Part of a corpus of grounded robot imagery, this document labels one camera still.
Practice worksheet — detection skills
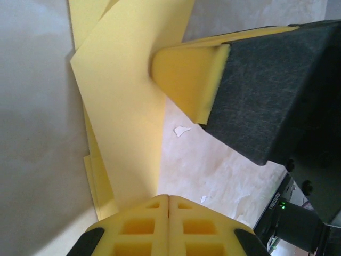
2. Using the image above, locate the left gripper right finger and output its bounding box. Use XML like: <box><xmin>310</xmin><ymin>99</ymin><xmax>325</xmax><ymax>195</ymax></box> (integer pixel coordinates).
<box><xmin>169</xmin><ymin>195</ymin><xmax>270</xmax><ymax>256</ymax></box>

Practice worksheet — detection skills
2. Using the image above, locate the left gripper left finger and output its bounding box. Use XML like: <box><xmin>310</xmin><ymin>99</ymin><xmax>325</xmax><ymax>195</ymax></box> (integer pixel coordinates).
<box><xmin>71</xmin><ymin>194</ymin><xmax>170</xmax><ymax>256</ymax></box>

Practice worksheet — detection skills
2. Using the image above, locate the yellow paper sheet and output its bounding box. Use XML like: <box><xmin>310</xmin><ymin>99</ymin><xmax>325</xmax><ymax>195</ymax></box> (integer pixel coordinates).
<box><xmin>66</xmin><ymin>0</ymin><xmax>197</xmax><ymax>217</ymax></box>

